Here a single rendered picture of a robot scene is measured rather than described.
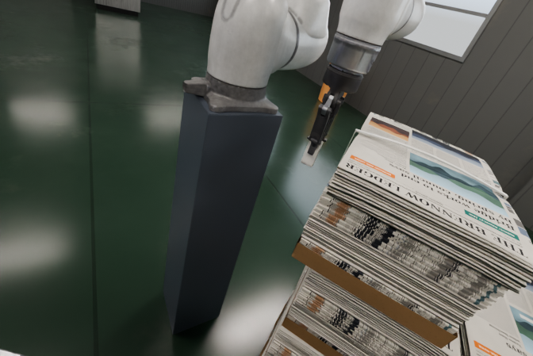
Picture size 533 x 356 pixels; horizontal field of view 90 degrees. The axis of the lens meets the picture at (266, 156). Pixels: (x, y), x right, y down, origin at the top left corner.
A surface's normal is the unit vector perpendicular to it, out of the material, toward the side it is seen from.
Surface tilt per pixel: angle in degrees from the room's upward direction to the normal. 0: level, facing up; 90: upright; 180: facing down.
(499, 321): 1
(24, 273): 0
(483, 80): 90
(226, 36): 87
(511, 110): 90
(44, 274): 0
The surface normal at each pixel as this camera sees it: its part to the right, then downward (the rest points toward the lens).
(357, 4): -0.66, 0.26
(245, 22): -0.05, 0.35
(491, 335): 0.25, -0.82
